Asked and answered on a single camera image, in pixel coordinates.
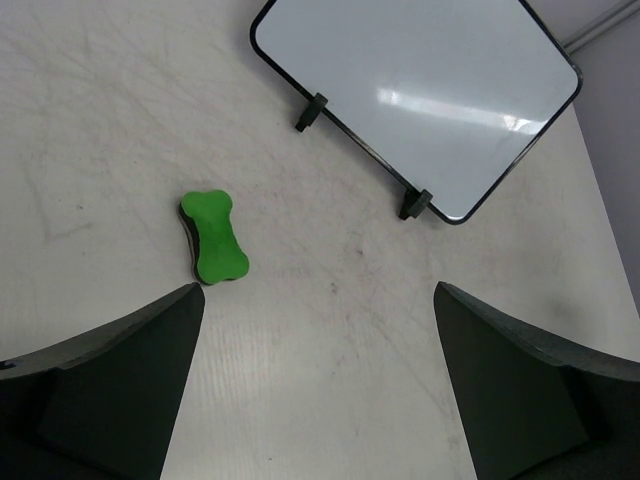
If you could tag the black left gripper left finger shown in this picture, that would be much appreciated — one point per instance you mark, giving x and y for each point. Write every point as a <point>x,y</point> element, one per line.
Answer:
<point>102,404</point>

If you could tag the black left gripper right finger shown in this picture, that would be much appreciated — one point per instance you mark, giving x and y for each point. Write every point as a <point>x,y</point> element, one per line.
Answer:
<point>535,405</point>

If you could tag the green bone-shaped eraser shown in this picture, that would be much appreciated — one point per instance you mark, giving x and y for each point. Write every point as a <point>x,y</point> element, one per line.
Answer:
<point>216,253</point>

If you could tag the black whiteboard foot right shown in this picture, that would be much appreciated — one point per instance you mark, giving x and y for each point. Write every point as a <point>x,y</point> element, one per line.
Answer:
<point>414,203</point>

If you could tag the black whiteboard foot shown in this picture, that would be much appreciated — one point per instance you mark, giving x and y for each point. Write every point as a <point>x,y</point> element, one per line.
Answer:
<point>312,111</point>
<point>414,203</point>

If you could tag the black whiteboard foot left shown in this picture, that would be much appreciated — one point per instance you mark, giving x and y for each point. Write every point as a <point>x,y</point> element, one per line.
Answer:
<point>312,111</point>

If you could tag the white board with black frame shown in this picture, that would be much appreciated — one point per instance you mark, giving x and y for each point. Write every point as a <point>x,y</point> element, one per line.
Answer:
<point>448,96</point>

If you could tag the right aluminium frame profile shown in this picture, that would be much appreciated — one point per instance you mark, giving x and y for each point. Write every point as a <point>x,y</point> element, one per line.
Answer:
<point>605,23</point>

